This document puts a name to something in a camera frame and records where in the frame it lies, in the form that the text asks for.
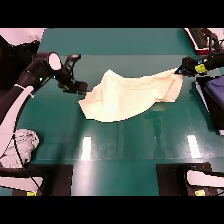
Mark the cream shirt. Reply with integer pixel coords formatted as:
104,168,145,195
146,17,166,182
77,67,185,124

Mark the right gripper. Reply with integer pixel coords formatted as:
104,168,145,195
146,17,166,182
174,56,202,78

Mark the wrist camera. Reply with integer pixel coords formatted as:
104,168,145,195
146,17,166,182
206,31,222,61
63,53,83,75

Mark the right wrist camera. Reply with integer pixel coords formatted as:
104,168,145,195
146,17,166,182
206,31,222,61

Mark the dark blue garment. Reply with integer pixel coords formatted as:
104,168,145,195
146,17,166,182
203,77,224,110

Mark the grey garment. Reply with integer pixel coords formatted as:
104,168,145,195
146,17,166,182
0,128,41,170

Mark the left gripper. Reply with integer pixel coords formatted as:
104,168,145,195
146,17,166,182
59,78,89,96

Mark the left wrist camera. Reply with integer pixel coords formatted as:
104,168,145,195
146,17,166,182
63,53,83,75

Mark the black cable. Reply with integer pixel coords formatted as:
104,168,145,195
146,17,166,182
11,132,45,196

